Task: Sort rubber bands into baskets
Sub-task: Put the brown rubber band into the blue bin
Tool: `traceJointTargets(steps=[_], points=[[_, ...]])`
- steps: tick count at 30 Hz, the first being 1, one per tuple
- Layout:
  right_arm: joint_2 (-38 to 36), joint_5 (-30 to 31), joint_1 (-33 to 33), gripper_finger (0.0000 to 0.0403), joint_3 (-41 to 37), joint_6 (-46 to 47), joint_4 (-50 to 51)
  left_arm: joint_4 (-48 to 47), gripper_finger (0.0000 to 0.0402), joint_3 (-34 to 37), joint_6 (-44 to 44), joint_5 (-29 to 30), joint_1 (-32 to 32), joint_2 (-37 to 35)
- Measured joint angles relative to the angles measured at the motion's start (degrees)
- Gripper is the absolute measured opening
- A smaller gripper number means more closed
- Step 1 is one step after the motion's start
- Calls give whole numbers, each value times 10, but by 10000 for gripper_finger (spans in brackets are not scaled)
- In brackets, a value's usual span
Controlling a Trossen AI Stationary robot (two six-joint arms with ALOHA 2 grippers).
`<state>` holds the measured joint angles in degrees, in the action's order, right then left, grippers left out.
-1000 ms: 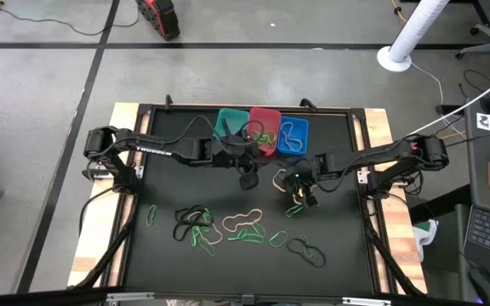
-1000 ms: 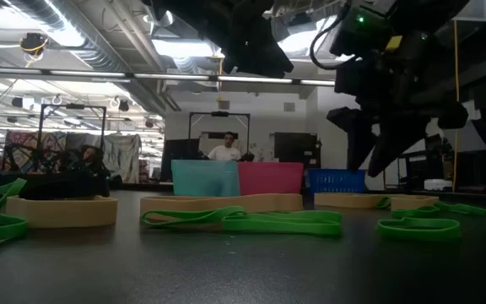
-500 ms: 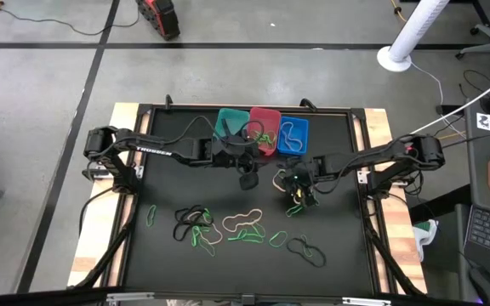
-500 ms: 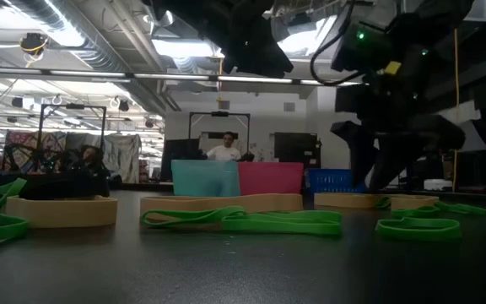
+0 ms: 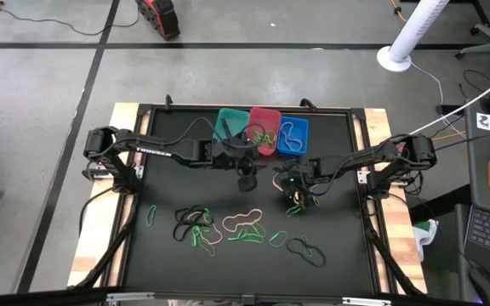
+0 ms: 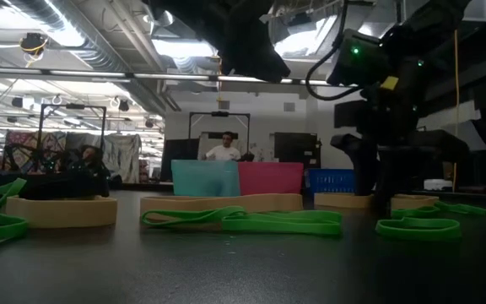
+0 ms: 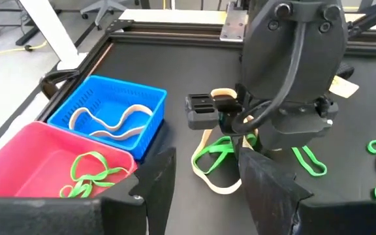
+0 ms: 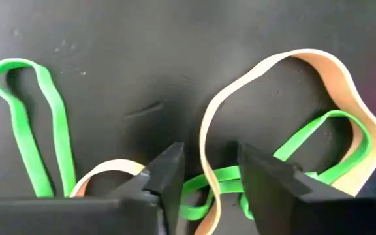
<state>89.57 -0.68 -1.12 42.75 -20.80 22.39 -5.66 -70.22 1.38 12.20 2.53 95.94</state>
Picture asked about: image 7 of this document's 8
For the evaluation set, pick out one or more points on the tan paper tag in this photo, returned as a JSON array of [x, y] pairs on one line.
[[344, 87]]

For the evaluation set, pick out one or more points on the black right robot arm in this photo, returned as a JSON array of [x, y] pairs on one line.
[[273, 58]]

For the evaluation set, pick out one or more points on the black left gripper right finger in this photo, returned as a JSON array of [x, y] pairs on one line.
[[266, 196]]

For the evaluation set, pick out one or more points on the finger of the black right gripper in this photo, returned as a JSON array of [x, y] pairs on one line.
[[235, 130]]

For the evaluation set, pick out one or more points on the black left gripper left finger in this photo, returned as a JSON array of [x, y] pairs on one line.
[[155, 182]]

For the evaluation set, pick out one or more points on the wide tan rubber band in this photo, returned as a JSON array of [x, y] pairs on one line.
[[224, 91], [109, 125], [204, 176]]

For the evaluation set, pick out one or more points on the pink plastic basket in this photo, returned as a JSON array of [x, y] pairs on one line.
[[28, 163]]

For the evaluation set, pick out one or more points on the silver metal mounting plate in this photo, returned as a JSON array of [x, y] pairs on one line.
[[233, 24]]

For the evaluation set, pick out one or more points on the grey office chair base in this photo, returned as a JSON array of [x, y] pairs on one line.
[[104, 8]]

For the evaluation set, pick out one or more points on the blue slotted plastic basket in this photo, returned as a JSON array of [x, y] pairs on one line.
[[109, 98]]

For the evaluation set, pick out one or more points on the white table leg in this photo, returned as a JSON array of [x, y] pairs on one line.
[[51, 32]]

